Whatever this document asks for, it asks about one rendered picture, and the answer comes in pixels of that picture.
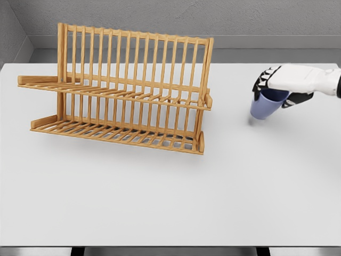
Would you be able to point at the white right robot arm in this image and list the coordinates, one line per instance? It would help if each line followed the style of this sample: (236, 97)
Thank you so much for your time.
(333, 82)

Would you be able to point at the blue cup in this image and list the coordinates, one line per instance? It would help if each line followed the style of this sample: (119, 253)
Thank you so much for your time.
(262, 106)

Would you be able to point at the wooden two-tier dish rack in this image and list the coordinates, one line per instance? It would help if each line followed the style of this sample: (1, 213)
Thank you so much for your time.
(128, 93)

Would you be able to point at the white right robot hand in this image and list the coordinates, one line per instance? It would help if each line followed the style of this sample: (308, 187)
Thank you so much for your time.
(290, 78)

